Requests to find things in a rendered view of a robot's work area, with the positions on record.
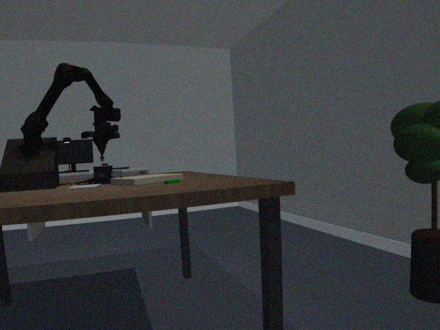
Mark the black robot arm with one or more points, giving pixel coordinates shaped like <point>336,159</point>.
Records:
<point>64,76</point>

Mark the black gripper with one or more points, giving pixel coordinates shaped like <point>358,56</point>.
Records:
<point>100,138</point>

